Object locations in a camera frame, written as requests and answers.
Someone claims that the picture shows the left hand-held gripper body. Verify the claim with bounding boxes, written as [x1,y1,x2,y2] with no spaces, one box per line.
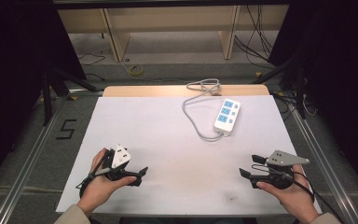
[103,144,141,183]

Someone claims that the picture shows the white power strip blue sockets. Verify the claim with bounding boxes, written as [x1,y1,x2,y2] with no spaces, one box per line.
[213,98,241,137]

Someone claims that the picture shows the person's left hand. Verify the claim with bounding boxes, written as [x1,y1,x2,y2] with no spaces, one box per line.
[76,148,138,217]

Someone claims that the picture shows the aluminium rail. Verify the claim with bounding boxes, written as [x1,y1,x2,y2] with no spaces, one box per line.
[288,102,358,224]
[0,95,69,224]

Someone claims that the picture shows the black tripod stand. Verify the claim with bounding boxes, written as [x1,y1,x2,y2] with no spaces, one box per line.
[252,58,308,120]
[41,65,104,127]

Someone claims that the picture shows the black curtain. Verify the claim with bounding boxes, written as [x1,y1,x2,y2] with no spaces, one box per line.
[268,0,358,202]
[0,0,87,195]

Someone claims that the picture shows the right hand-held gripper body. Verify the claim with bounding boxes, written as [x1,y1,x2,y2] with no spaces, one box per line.
[248,149,311,190]

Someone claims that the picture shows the yellow cable coil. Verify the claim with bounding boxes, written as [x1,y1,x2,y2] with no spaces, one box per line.
[126,63,145,78]

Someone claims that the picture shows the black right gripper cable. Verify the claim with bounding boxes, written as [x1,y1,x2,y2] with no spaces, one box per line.
[251,163,347,224]

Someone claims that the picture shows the white table cover sheet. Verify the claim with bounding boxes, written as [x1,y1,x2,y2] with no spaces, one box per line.
[55,94,323,217]

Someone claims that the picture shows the person's right hand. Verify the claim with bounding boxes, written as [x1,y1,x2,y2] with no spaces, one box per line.
[255,164,320,224]

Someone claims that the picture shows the grey power strip cable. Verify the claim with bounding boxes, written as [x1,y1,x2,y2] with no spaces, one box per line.
[181,77,231,143]

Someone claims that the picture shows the white floor cable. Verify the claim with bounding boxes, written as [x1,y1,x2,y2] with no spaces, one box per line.
[302,92,319,117]

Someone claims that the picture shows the bundle of black floor cables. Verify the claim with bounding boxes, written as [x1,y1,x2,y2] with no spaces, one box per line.
[233,4,278,69]

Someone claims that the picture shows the thin black floor cable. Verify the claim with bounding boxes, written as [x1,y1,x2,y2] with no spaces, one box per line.
[77,51,107,82]

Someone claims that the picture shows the wooden table board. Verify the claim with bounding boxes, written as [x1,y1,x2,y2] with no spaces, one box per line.
[102,84,271,98]

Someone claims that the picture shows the light wooden bench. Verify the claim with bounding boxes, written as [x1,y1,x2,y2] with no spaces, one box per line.
[57,4,290,63]

